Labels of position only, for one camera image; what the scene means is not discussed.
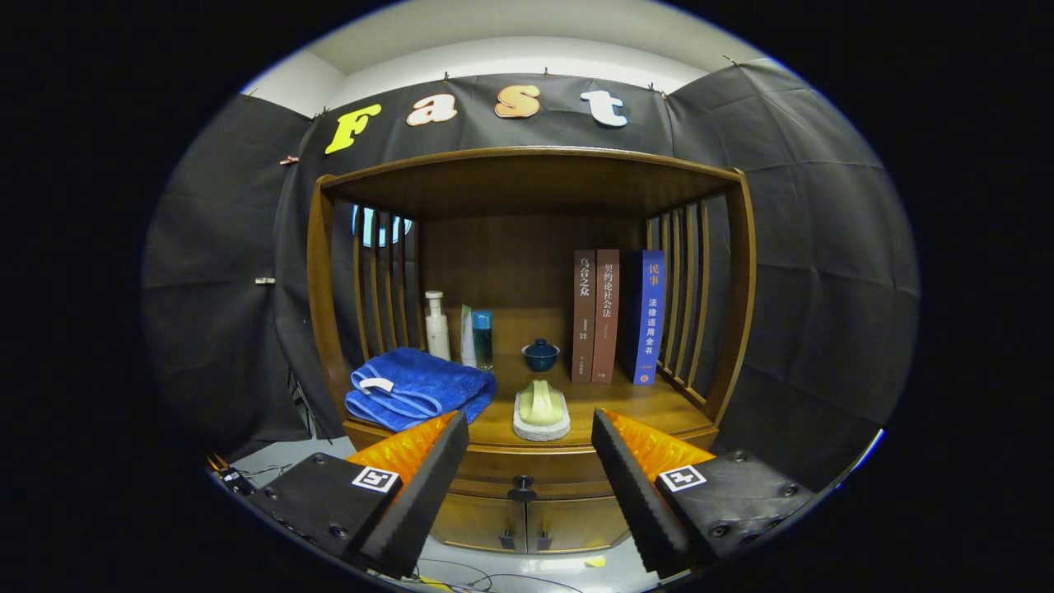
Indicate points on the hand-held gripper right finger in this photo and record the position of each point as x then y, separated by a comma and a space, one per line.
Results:
636, 498

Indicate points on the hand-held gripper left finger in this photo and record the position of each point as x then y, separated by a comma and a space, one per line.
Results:
428, 498

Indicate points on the wooden drawer with black knob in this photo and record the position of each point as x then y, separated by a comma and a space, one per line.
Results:
560, 473

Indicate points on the pale green white sponge brush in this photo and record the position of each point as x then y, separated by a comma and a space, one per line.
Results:
541, 408

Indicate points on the wooden cabinet door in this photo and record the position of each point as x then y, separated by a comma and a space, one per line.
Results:
478, 523
576, 523

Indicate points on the wooden countertop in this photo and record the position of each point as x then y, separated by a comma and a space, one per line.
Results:
609, 403

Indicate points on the wooden cabinet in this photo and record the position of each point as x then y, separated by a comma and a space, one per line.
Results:
527, 185

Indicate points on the folded blue towel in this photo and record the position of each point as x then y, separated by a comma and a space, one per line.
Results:
420, 387

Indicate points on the white pump bottle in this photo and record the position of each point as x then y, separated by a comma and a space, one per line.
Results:
437, 338

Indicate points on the white green tube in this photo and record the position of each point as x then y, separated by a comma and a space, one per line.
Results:
467, 342

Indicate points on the teal bottle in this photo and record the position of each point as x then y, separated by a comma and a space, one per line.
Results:
483, 342

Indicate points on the blue lidded teacup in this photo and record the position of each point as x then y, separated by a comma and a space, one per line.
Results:
541, 358

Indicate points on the blue book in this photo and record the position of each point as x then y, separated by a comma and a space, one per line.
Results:
650, 321

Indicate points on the reddish brown book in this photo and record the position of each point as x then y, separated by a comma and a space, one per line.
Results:
606, 321

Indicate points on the dark brown book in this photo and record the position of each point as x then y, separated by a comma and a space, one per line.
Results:
583, 321

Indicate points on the black backdrop cloth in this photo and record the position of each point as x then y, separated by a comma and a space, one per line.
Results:
807, 247

